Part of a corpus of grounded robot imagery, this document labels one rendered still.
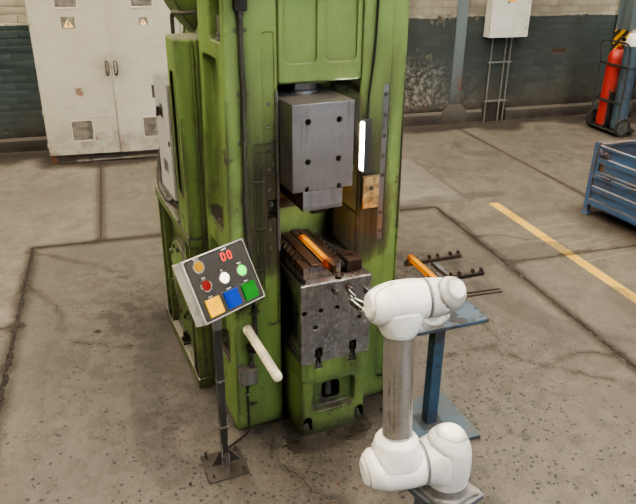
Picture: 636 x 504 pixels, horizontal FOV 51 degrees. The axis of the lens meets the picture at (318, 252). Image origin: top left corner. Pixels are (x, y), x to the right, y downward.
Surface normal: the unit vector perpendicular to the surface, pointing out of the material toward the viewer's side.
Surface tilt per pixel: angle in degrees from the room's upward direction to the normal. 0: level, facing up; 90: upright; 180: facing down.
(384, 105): 90
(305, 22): 90
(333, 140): 90
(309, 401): 89
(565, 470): 0
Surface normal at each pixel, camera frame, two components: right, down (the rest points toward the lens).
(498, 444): 0.01, -0.91
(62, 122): 0.25, 0.41
